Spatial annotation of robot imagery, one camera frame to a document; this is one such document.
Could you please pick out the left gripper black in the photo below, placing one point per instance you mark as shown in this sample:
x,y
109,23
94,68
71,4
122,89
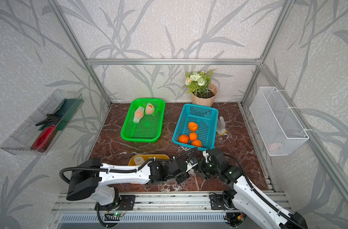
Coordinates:
x,y
185,178

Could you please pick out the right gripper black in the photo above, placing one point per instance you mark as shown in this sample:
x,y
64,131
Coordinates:
x,y
202,162

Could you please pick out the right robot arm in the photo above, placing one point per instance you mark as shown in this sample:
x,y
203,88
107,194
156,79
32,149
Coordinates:
x,y
243,195

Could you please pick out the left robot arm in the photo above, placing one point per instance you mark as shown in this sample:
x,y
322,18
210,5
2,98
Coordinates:
x,y
92,179

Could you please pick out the yellow plastic tray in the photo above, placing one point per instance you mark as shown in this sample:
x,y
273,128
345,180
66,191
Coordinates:
x,y
147,157

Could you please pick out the white yellow work glove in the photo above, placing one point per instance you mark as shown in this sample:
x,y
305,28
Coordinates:
x,y
221,129

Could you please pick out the green plastic basket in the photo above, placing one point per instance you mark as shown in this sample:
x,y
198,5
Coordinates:
x,y
149,129

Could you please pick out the teal plastic basket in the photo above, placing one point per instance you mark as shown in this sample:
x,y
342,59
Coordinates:
x,y
206,118

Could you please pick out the potted white flower plant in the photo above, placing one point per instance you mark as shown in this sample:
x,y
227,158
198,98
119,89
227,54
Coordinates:
x,y
199,86

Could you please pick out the red black spray bottle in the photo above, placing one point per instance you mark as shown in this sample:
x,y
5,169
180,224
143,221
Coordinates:
x,y
43,141

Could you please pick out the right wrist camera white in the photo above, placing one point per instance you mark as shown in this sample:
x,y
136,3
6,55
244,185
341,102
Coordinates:
x,y
207,157

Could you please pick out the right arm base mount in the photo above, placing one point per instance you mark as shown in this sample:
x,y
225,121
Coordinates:
x,y
218,202

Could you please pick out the aluminium front rail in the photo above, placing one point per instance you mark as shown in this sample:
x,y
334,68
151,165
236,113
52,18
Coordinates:
x,y
147,202

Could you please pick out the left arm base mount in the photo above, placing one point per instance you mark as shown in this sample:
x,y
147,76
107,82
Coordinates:
x,y
125,203

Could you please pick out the white wire mesh basket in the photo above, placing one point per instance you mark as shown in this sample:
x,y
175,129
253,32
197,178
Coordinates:
x,y
280,129

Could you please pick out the clear plastic wall bin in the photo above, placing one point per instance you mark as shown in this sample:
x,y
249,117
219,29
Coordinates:
x,y
36,135

